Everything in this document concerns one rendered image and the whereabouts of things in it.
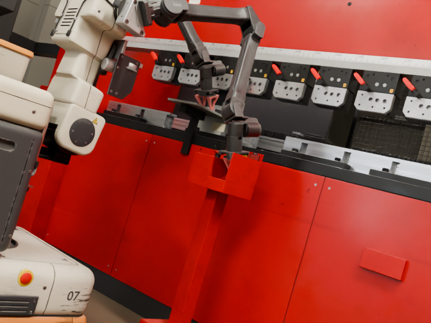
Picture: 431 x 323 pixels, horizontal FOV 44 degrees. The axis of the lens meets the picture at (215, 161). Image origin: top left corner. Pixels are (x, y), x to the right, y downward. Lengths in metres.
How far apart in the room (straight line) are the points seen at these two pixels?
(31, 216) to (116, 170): 0.59
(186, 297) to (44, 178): 1.34
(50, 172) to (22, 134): 1.39
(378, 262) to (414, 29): 0.92
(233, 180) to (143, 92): 1.59
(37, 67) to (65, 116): 3.17
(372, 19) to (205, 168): 0.94
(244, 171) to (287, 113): 1.11
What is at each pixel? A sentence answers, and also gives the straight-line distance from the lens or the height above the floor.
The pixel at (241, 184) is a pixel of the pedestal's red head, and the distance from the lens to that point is 1.94.
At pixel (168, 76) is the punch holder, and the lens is 2.85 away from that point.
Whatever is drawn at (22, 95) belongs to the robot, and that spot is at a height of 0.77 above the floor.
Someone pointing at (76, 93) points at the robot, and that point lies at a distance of 1.94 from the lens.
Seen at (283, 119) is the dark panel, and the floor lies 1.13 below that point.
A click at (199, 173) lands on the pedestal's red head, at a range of 1.98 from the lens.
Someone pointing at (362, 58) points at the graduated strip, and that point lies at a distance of 2.27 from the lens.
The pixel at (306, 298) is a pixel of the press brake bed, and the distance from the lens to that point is 2.06.
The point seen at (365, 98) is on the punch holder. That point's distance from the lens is 2.20.
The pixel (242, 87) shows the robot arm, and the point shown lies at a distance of 2.00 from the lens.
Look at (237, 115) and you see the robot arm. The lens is 1.92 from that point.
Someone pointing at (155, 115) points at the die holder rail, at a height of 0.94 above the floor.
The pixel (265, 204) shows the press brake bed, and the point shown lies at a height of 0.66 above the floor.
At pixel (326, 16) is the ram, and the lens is 2.43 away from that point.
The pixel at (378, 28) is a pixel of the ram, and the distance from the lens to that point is 2.30.
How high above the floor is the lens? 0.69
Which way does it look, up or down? 2 degrees up
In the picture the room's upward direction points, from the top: 17 degrees clockwise
